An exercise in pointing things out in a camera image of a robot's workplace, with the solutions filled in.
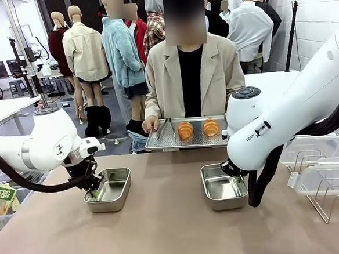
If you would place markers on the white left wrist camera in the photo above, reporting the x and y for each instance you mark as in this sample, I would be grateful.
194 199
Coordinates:
90 146

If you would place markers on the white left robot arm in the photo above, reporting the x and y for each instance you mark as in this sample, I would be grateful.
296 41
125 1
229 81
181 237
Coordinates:
47 132

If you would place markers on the black tripod stand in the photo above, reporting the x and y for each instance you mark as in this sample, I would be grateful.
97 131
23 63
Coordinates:
292 37

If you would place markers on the grey plastic stool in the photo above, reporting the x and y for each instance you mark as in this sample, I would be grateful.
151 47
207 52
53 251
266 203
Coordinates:
19 86

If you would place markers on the perforated metal baking tray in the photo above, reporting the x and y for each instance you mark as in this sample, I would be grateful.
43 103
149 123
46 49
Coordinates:
199 141

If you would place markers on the metal serving tongs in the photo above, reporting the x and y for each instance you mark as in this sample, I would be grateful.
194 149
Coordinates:
161 130

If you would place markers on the mannequin in red jacket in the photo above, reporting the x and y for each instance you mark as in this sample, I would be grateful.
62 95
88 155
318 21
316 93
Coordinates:
140 33

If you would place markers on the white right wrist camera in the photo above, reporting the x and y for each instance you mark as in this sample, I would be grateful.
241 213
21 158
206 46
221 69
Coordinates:
224 135

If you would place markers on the mannequin in maroon dress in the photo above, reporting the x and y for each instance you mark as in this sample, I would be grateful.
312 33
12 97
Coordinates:
58 50

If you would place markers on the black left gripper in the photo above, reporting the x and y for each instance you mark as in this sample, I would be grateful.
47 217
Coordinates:
81 171

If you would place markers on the black furry boot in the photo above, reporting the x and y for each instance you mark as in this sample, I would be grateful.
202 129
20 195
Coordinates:
91 122
105 118

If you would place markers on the clear bin with utensils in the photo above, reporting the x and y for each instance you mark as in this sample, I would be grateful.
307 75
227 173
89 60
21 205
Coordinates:
42 177

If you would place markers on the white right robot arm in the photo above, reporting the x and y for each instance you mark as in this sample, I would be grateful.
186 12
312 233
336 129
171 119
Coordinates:
296 106

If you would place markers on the person's right hand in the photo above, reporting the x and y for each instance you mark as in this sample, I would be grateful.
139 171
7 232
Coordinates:
149 125

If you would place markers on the mannequin in black top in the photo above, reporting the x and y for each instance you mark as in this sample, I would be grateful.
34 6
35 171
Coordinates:
216 22

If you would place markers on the blue denim cloth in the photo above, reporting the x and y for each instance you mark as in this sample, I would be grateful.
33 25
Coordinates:
137 142

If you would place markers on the golden croissant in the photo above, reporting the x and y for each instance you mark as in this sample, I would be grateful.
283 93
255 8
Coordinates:
211 127
185 130

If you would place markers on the mannequin in blue fleece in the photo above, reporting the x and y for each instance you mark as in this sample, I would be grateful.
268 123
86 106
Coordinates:
120 54

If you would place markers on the mannequin in white shirt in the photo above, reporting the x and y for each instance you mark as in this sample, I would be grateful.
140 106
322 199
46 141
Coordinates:
247 28

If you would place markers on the white mannequin stand base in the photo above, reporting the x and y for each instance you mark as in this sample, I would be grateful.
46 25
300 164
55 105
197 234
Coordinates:
115 141

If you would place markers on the green snack bag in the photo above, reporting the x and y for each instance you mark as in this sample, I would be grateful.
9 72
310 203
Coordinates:
2 195

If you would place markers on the person in beige blazer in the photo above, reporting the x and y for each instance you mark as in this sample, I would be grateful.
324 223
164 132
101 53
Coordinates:
166 83

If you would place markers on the mannequin in cream jacket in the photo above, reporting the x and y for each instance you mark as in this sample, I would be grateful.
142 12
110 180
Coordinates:
84 51

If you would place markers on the rectangular stainless steel container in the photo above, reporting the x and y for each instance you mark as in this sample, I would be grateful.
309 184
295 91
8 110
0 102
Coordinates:
223 194
116 194

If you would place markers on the clear plastic container lid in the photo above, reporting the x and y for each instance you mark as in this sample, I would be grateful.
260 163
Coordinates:
335 170
328 145

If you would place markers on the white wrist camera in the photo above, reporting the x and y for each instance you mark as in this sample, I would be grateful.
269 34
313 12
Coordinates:
224 135
90 146

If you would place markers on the person's right forearm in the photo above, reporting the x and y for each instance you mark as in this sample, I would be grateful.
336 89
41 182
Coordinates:
153 107

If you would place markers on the white work table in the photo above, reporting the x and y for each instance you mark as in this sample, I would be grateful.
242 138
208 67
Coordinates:
8 107

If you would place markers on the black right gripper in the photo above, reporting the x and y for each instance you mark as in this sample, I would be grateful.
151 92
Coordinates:
230 168

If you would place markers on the mannequin in plaid hoodie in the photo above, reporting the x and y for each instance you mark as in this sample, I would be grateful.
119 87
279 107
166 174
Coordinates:
152 32

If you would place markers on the mannequin in black jacket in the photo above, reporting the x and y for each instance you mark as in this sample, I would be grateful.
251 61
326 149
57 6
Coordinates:
274 18

